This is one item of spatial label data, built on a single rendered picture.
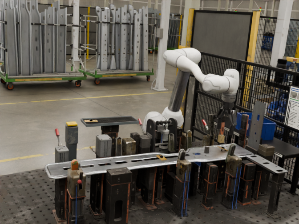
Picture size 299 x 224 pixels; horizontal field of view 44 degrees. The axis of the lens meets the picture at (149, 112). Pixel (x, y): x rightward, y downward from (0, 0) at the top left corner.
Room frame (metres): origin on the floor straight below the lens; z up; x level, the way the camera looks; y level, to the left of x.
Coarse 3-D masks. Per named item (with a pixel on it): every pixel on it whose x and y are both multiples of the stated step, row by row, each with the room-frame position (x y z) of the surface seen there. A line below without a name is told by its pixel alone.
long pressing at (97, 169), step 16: (224, 144) 2.49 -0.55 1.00; (80, 160) 2.01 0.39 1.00; (96, 160) 2.03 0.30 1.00; (112, 160) 2.05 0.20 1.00; (128, 160) 2.07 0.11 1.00; (144, 160) 2.09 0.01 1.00; (160, 160) 2.11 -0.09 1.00; (176, 160) 2.13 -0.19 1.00; (192, 160) 2.15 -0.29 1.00; (208, 160) 2.17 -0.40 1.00; (48, 176) 1.78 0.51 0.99; (64, 176) 1.79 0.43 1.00
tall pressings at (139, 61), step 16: (112, 16) 10.23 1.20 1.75; (128, 16) 10.75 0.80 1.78; (144, 16) 10.53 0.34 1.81; (112, 32) 10.19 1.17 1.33; (128, 32) 10.71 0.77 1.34; (144, 32) 10.49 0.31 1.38; (112, 48) 10.15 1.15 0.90; (128, 48) 10.68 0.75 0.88; (144, 48) 10.46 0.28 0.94; (112, 64) 10.07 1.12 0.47; (128, 64) 10.47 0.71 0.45; (144, 64) 10.44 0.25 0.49
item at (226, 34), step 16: (192, 16) 5.43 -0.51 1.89; (208, 16) 5.17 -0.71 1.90; (224, 16) 4.91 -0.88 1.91; (240, 16) 4.69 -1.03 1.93; (256, 16) 4.44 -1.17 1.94; (192, 32) 5.41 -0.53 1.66; (208, 32) 5.14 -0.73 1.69; (224, 32) 4.88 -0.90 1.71; (240, 32) 4.66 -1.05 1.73; (256, 32) 4.46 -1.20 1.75; (208, 48) 5.11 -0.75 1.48; (224, 48) 4.85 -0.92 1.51; (240, 48) 4.63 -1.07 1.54; (192, 80) 5.34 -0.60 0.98; (240, 80) 4.58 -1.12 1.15; (192, 96) 5.30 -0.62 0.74; (208, 112) 4.99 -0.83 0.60
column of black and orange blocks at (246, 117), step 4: (244, 116) 2.62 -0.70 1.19; (248, 116) 2.63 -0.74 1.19; (244, 120) 2.62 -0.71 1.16; (244, 124) 2.62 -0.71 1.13; (244, 128) 2.62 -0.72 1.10; (240, 132) 2.65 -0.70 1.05; (244, 132) 2.62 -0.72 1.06; (240, 136) 2.64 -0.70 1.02; (244, 136) 2.63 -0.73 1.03; (240, 140) 2.63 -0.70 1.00; (244, 140) 2.63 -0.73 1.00; (240, 144) 2.63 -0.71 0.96; (244, 144) 2.63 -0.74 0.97
